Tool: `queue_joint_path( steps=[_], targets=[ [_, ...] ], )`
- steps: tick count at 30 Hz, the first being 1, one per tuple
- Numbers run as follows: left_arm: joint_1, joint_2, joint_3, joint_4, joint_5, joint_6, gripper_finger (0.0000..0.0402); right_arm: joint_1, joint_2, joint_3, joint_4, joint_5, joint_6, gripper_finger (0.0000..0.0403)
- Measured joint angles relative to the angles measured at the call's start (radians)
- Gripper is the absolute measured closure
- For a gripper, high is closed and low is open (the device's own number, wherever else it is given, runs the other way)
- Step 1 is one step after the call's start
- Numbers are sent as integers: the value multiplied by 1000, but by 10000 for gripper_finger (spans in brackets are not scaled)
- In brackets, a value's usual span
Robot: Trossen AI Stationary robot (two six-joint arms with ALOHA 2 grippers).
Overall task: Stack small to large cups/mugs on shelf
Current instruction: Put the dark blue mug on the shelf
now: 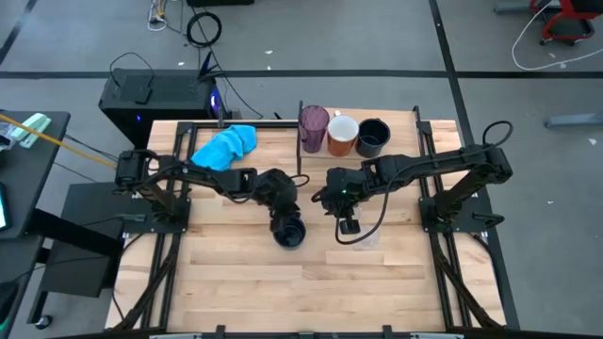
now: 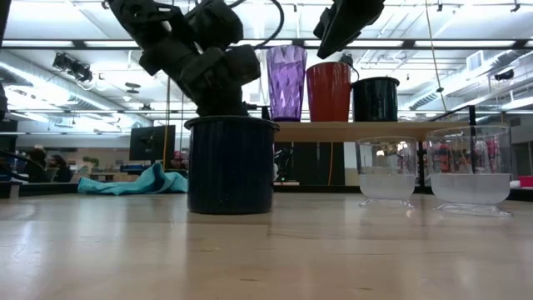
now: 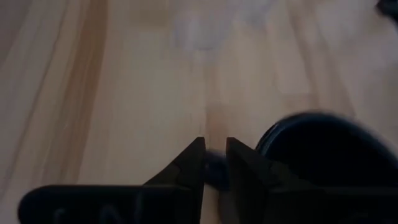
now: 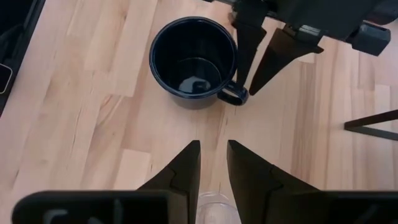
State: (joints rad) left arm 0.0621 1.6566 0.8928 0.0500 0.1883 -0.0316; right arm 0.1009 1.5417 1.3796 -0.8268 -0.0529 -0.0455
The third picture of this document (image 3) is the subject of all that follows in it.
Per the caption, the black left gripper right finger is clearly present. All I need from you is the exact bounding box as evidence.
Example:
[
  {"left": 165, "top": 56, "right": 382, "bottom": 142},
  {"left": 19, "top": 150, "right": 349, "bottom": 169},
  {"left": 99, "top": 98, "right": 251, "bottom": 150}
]
[{"left": 226, "top": 136, "right": 299, "bottom": 224}]

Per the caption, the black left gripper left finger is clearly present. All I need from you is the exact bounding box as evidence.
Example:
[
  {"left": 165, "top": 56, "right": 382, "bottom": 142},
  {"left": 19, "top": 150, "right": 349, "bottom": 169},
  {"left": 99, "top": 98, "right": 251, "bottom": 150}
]
[{"left": 142, "top": 136, "right": 206, "bottom": 189}]

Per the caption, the dark blue enamel mug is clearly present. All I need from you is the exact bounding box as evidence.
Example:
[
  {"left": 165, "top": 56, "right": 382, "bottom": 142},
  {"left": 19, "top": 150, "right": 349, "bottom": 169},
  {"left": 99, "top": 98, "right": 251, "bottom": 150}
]
[{"left": 203, "top": 111, "right": 398, "bottom": 191}]

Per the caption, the small clear footed cup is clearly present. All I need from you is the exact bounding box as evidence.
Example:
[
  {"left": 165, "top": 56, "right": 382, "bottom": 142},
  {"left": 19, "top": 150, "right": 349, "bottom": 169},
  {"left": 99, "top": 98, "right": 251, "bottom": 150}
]
[{"left": 172, "top": 9, "right": 240, "bottom": 55}]

